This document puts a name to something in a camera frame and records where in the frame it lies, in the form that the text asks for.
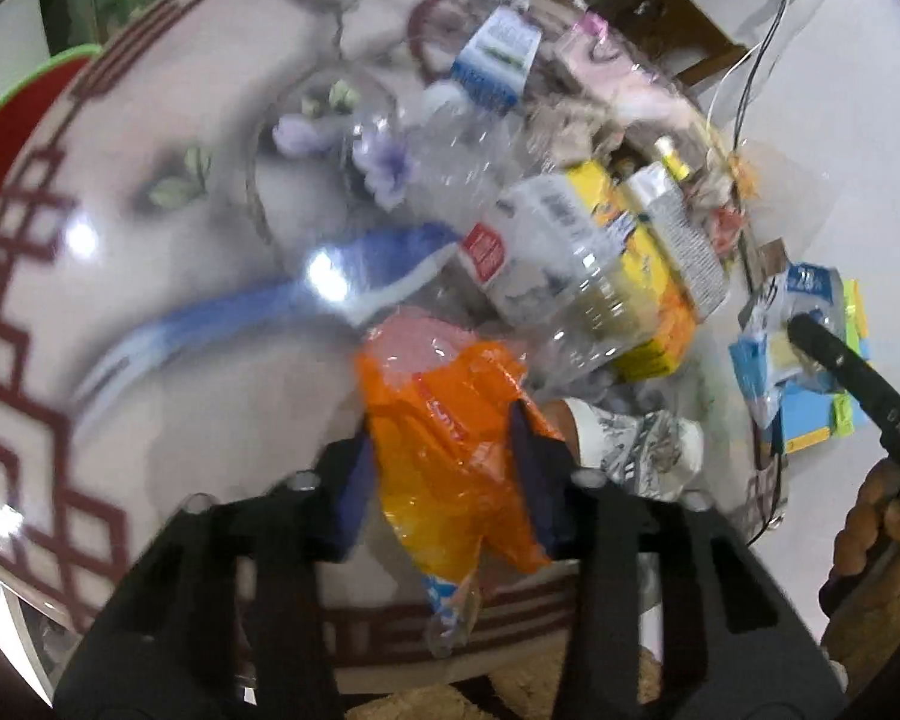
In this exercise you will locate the right hand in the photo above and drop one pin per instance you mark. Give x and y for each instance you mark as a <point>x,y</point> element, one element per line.
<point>876,512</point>

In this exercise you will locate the blue white milk carton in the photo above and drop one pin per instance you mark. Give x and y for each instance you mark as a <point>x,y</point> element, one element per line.
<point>493,67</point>

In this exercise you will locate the clear water bottle white label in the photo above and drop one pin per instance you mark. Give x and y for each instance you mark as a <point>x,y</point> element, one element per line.
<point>527,242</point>

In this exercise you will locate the crumpled printed paper cup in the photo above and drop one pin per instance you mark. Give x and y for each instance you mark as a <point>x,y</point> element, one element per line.
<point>655,456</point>

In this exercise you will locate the red bin with green rim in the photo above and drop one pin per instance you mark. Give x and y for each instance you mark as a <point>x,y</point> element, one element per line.
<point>22,109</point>

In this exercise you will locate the crumpled beige paper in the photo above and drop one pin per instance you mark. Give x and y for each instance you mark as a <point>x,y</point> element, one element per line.
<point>565,132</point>

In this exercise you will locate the yellow medicine box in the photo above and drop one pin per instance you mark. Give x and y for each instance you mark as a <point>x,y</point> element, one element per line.
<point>667,261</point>

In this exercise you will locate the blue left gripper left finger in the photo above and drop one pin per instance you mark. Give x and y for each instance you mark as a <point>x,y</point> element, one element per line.
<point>351,484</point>

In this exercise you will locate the pink foil snack bag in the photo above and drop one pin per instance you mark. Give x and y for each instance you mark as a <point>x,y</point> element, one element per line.
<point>604,69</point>

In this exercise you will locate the wooden chair by wall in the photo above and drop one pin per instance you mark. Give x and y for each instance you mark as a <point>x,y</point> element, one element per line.
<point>676,35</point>

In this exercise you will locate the orange plastic snack bag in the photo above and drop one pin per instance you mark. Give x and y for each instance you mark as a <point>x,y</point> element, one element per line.
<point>437,401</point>

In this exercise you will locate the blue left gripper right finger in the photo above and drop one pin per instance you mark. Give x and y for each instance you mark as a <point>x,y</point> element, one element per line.
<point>544,467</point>

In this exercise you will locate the blue white toothpaste tube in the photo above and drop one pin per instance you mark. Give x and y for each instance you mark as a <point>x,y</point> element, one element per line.
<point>352,282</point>

